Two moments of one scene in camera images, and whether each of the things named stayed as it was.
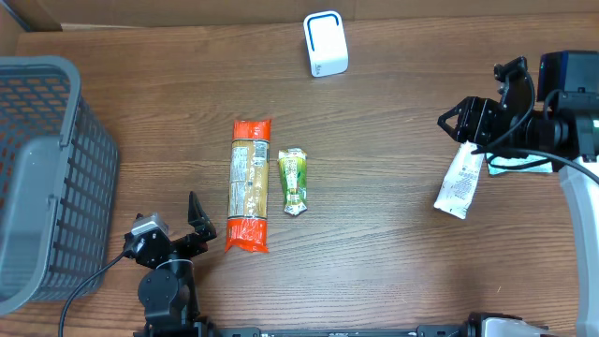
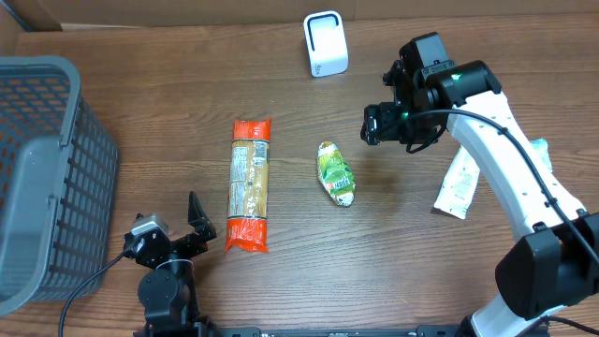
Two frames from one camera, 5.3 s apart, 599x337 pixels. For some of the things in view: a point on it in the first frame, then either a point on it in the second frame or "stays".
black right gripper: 471,124 -> 383,129
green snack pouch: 294,172 -> 335,173
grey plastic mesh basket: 59,183 stays
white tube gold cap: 459,184 stays
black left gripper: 179,241 stays
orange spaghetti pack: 249,185 stays
